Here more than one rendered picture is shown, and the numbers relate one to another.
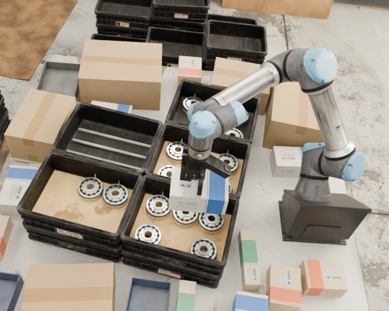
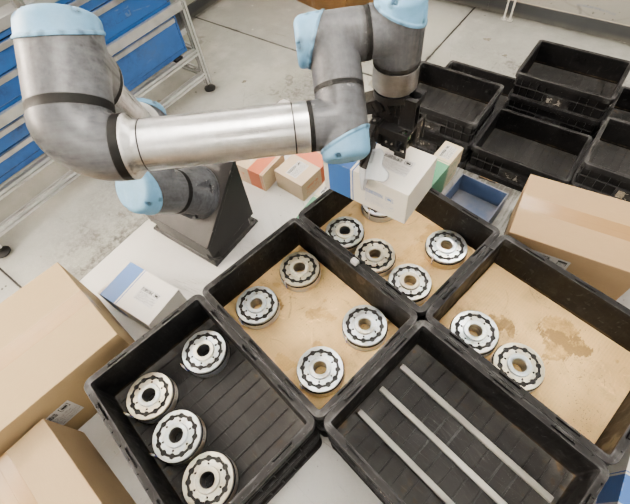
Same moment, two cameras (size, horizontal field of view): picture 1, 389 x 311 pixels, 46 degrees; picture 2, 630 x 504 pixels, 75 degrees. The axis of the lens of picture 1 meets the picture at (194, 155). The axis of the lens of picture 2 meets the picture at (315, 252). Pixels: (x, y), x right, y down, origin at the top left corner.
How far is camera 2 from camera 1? 1.62 m
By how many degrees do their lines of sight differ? 66
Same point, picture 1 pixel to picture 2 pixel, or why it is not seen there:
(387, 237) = not seen: hidden behind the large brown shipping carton
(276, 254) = (277, 211)
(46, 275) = (613, 251)
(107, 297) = (528, 198)
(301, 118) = (69, 312)
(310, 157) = (165, 179)
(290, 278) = (293, 166)
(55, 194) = (587, 394)
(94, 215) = (518, 321)
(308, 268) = (265, 167)
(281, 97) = (41, 378)
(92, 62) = not seen: outside the picture
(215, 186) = not seen: hidden behind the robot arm
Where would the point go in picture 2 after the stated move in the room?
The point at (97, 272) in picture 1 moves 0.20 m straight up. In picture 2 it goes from (536, 228) to (569, 172)
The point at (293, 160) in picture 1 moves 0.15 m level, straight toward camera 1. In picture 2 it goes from (147, 285) to (197, 259)
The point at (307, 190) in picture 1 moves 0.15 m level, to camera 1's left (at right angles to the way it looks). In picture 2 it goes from (204, 178) to (244, 203)
